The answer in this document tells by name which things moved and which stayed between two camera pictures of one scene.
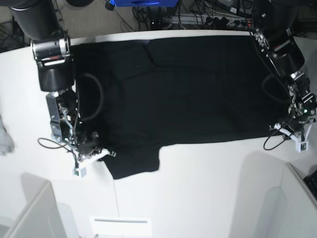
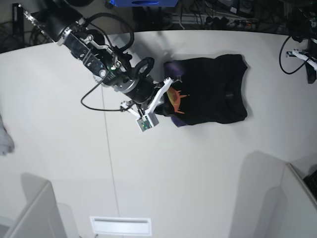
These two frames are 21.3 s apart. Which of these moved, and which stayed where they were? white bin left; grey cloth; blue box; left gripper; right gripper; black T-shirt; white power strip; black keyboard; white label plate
Moved: right gripper; left gripper; black T-shirt
Stayed: black keyboard; grey cloth; white bin left; blue box; white power strip; white label plate
